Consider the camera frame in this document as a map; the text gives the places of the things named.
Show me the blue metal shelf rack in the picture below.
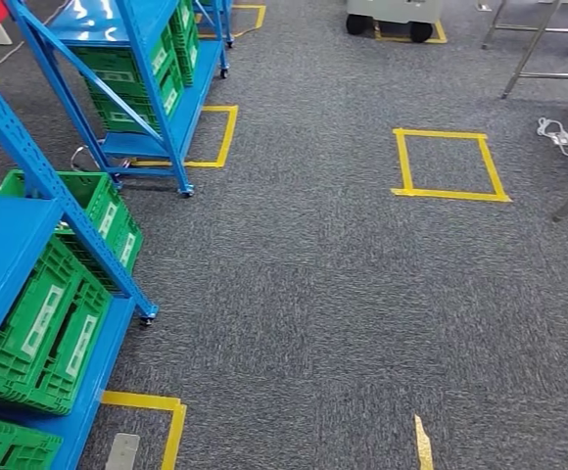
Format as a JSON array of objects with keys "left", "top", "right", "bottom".
[
  {"left": 193, "top": 0, "right": 236, "bottom": 51},
  {"left": 2, "top": 0, "right": 231, "bottom": 199},
  {"left": 0, "top": 55, "right": 160, "bottom": 470}
]

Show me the yellow floor tape square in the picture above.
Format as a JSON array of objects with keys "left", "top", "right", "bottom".
[{"left": 390, "top": 127, "right": 513, "bottom": 205}]

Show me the white cart with black wheels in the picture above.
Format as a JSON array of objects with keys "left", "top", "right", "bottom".
[{"left": 344, "top": 0, "right": 445, "bottom": 45}]

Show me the chrome stanchion base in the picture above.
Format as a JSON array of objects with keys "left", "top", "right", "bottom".
[{"left": 70, "top": 143, "right": 131, "bottom": 175}]

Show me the grey floor plate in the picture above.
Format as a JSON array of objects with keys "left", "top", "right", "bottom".
[{"left": 104, "top": 432, "right": 141, "bottom": 470}]

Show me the steel table frame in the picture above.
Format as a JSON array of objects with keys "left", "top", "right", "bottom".
[{"left": 480, "top": 0, "right": 568, "bottom": 101}]

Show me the white cable with plug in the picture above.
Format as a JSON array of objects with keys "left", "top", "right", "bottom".
[{"left": 536, "top": 116, "right": 568, "bottom": 172}]

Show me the thin white floor cable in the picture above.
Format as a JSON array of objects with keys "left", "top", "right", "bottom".
[{"left": 0, "top": 0, "right": 71, "bottom": 76}]

